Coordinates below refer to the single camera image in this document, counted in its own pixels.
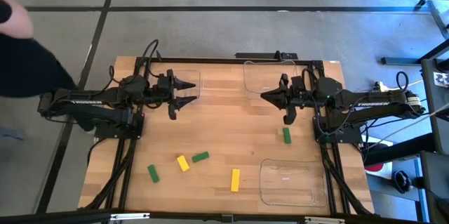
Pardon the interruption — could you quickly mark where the black rail with brackets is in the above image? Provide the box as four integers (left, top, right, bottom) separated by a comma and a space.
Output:
0, 209, 449, 224

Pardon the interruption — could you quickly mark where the black metal beam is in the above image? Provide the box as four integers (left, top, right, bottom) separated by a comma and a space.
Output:
363, 132, 436, 167

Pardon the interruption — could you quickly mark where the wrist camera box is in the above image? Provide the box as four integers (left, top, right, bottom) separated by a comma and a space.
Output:
156, 74, 170, 91
290, 75, 304, 90

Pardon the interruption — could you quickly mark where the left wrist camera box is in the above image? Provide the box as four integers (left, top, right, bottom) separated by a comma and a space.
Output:
156, 74, 170, 91

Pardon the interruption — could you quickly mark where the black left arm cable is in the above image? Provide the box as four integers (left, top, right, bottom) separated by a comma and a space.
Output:
135, 39, 161, 77

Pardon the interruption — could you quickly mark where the person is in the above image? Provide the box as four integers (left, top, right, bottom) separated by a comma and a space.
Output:
0, 0, 77, 98

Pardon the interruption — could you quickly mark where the yellow arch block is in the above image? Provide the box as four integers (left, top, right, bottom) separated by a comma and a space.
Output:
176, 154, 191, 173

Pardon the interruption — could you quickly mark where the black floor stand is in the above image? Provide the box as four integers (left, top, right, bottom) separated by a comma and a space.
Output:
380, 39, 449, 66

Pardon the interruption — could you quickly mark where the long yellow block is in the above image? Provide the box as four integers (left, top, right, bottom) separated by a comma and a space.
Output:
230, 168, 241, 193

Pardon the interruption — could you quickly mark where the person's hand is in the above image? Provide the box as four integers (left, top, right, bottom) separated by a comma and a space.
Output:
0, 0, 35, 39

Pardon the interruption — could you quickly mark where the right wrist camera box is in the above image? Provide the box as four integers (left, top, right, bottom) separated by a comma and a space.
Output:
290, 75, 304, 90

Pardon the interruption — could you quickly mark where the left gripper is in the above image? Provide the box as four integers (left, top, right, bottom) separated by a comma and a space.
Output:
144, 68, 199, 121

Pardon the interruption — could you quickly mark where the grey cabinet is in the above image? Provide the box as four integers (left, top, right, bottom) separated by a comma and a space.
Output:
420, 58, 449, 154

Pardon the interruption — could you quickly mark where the black aluminium table frame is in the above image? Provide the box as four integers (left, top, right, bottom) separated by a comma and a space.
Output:
83, 56, 375, 216

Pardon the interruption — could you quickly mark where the black flat bracket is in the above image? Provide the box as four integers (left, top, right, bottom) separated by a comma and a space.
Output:
234, 51, 299, 60

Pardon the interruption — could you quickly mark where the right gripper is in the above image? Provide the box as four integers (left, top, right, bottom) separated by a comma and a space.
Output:
260, 73, 316, 126

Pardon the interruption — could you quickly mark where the red round object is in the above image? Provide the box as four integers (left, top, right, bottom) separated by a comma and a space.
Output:
364, 163, 385, 173

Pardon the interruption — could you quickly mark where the printed tag marker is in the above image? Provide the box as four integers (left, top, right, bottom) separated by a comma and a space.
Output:
433, 72, 449, 88

